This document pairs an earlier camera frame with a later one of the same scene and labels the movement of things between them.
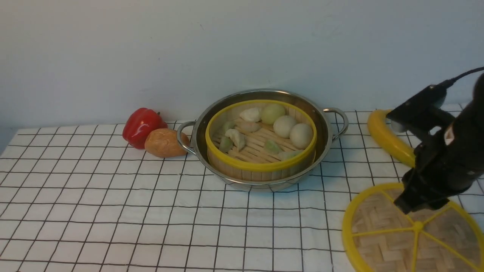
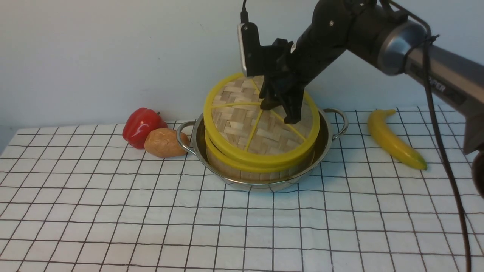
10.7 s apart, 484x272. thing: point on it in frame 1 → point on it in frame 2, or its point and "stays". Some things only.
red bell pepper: x=138 y=122 stays
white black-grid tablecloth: x=86 y=200 stays
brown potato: x=163 y=143 stays
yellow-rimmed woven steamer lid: x=379 y=237 → x=233 y=118
